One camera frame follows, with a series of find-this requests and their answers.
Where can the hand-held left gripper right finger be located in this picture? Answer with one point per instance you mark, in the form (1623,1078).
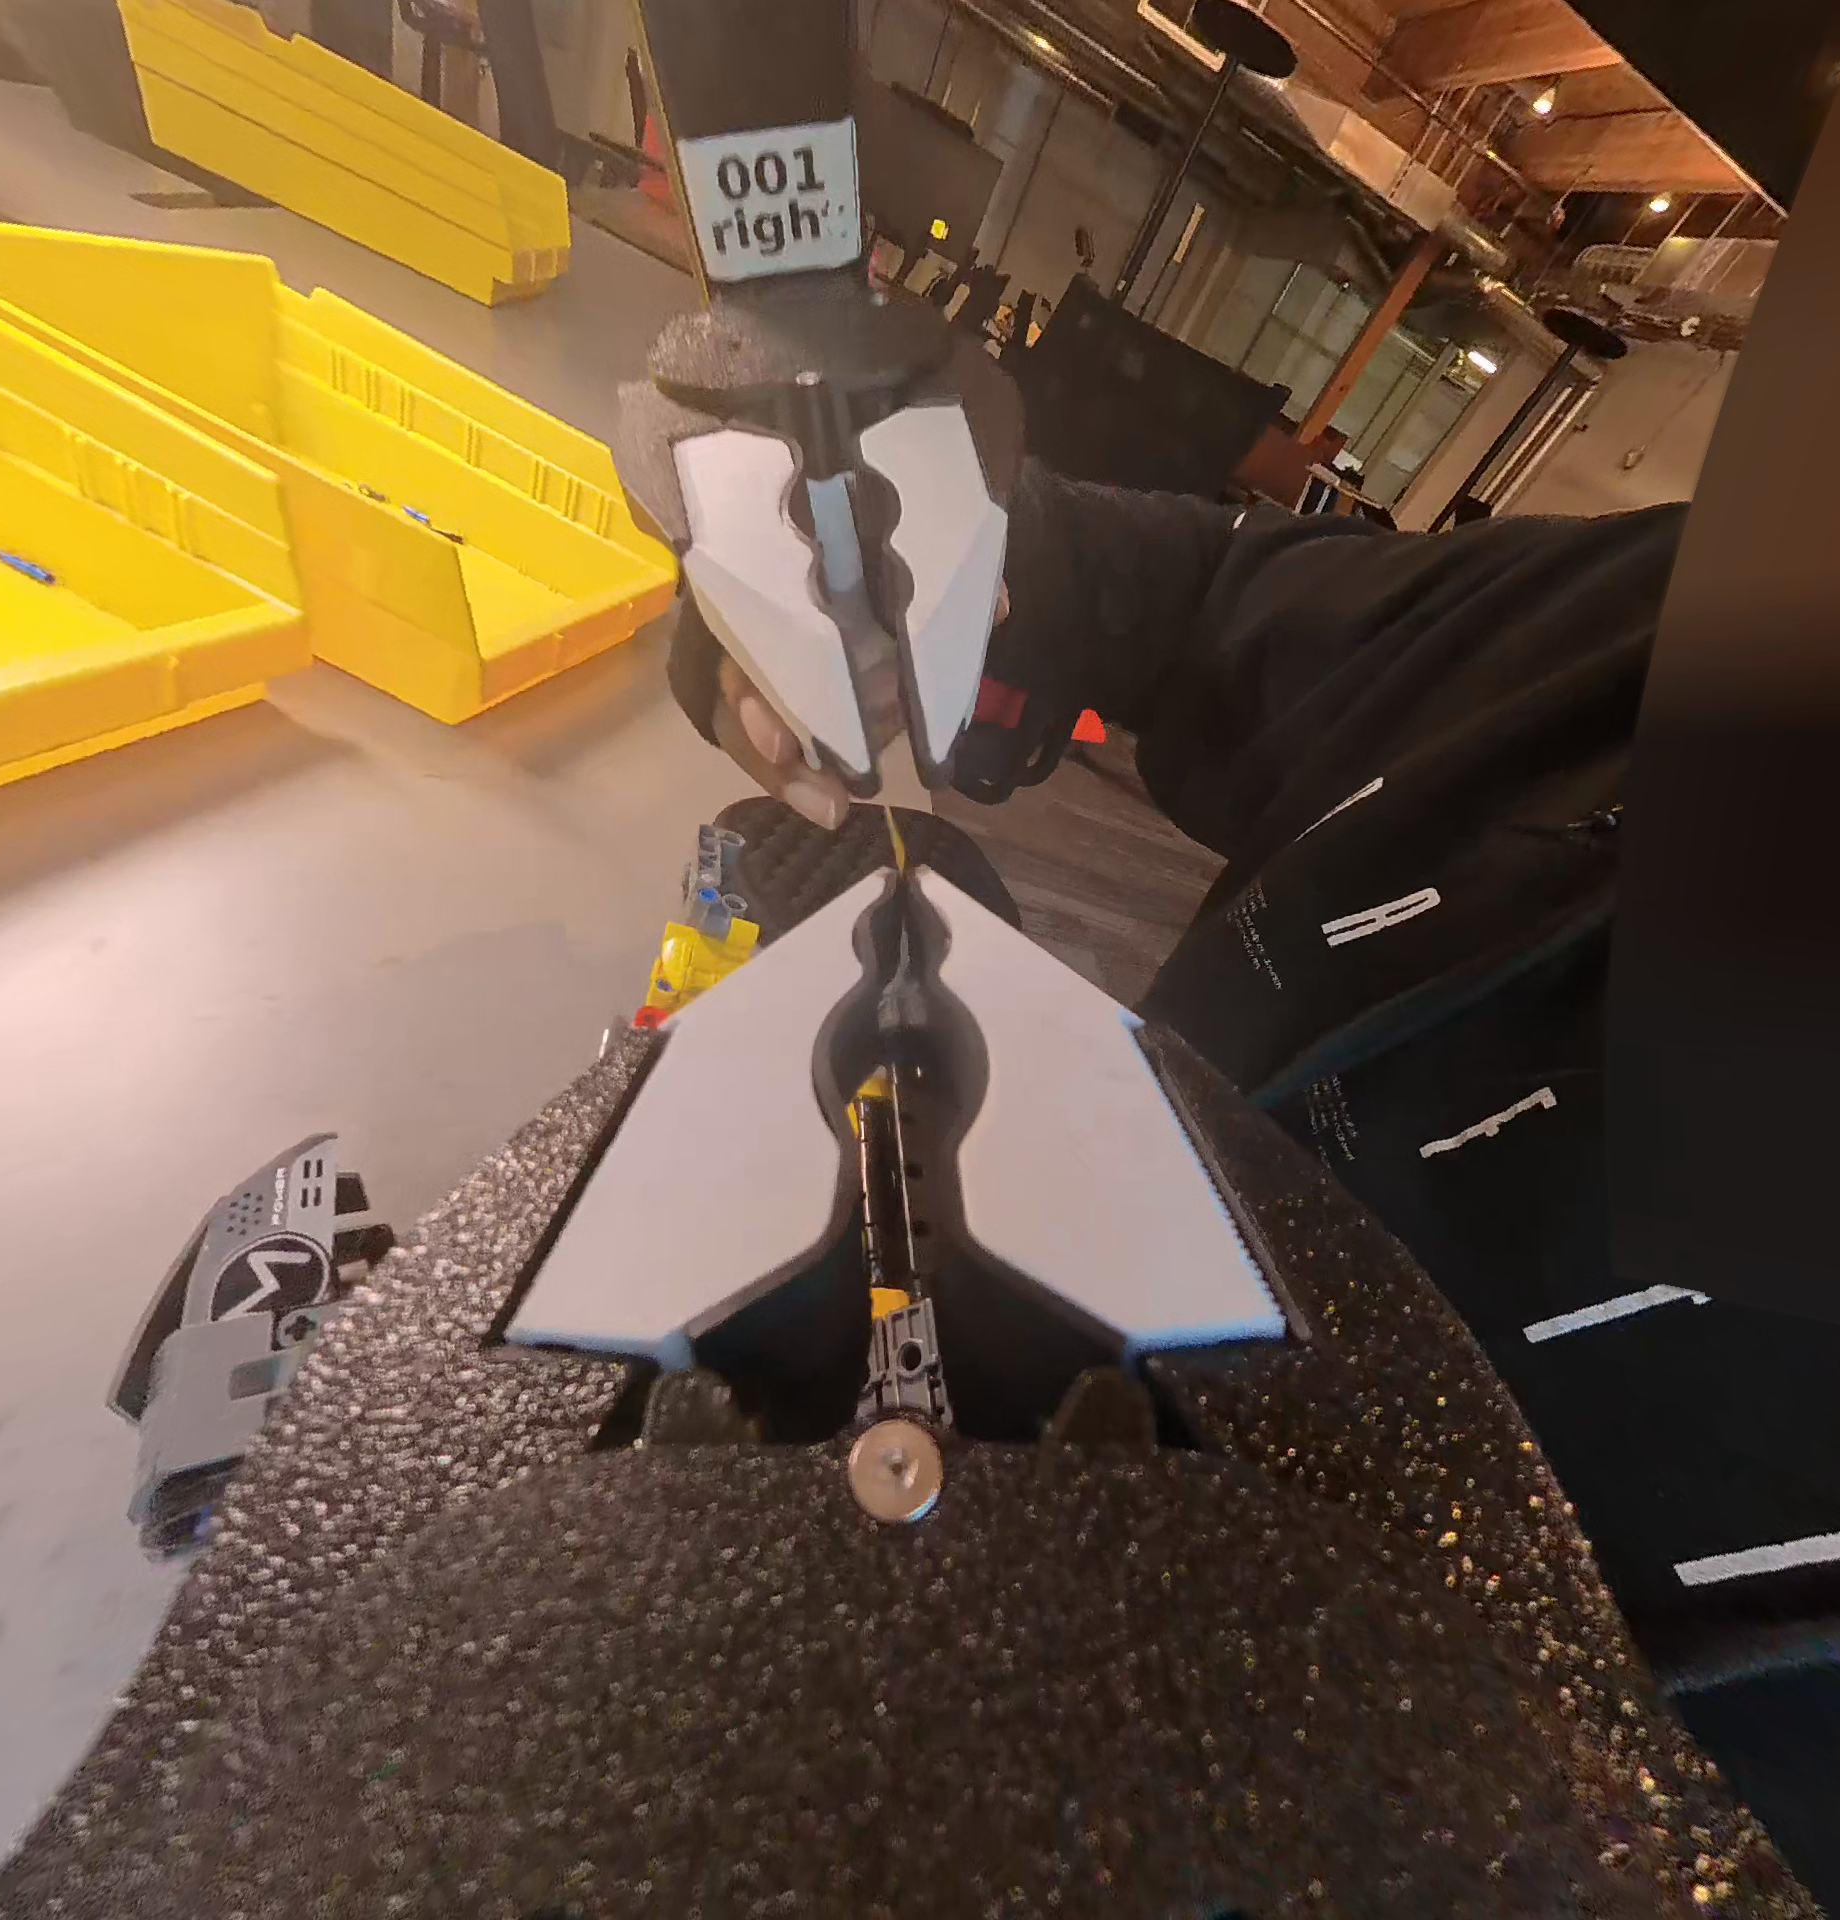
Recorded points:
(1114,1200)

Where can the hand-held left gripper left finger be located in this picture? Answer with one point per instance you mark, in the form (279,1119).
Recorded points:
(665,1200)

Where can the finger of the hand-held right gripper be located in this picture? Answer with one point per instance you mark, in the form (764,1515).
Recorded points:
(748,556)
(949,571)

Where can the thin yellow black sticker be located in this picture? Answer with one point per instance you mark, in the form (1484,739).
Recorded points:
(899,848)

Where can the person's right forearm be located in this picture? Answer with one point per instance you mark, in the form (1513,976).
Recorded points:
(1309,645)

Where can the person's right hand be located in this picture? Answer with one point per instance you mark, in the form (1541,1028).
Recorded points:
(779,750)

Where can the black mesh office chair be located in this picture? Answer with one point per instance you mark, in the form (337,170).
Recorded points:
(799,861)

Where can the person in black hoodie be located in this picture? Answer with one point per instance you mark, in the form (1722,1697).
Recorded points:
(1459,1051)

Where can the grey robot model head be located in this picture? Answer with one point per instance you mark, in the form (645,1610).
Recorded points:
(260,1276)

